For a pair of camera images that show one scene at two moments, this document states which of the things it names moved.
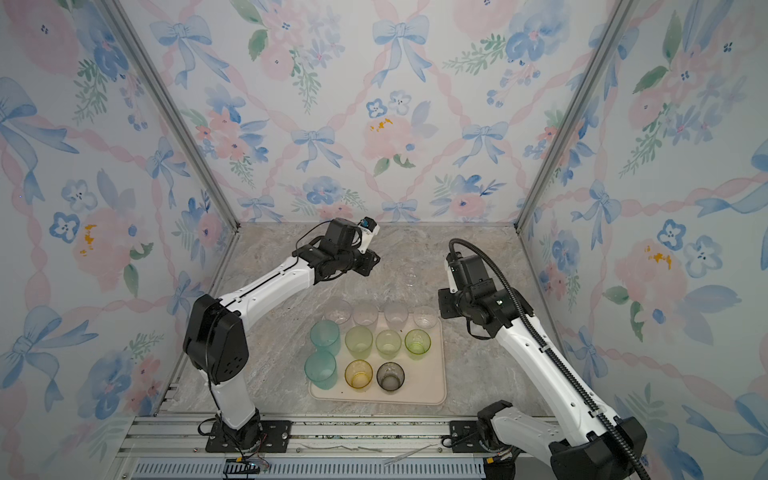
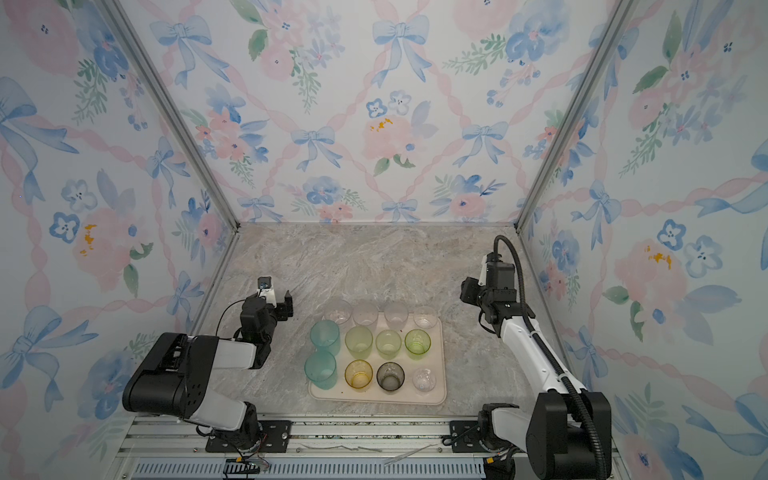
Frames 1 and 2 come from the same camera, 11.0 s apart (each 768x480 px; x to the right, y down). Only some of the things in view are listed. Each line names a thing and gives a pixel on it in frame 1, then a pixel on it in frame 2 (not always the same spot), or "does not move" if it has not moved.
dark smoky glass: x=390 y=376 does not move
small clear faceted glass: x=410 y=276 -> x=424 y=380
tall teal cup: x=325 y=336 does not move
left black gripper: x=368 y=265 -> x=285 y=309
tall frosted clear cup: x=365 y=313 does not move
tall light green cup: x=359 y=342 does not move
